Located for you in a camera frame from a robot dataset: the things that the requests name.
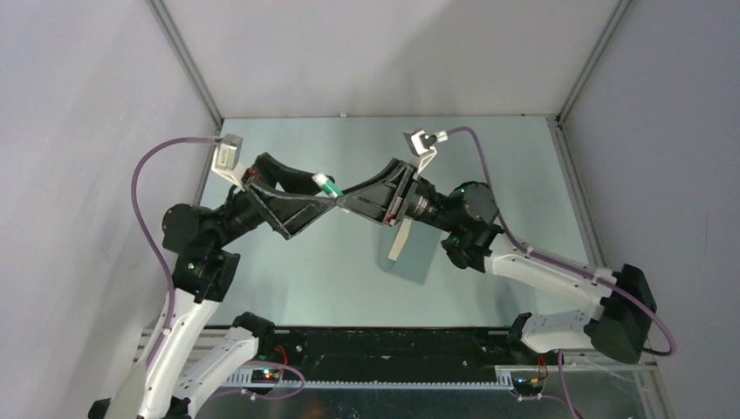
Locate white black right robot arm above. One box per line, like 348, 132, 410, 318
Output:
337, 159, 656, 365

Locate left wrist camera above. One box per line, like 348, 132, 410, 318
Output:
211, 134, 247, 189

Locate aluminium frame rail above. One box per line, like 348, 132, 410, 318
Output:
134, 326, 658, 389

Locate right controller board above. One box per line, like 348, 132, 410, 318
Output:
512, 377, 547, 397

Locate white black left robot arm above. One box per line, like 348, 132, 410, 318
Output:
88, 154, 336, 418

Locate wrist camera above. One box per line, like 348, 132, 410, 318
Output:
211, 134, 247, 189
404, 129, 449, 175

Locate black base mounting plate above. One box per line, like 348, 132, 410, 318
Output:
256, 326, 557, 385

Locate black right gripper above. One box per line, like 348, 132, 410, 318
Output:
335, 159, 460, 235

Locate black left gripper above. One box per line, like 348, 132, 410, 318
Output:
210, 152, 337, 249

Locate left controller board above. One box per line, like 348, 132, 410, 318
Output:
250, 368, 284, 385

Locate controller board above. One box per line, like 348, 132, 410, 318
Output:
512, 377, 547, 397
250, 368, 284, 385

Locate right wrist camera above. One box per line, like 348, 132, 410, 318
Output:
404, 129, 449, 175

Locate green white glue stick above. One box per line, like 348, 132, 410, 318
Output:
312, 173, 343, 198

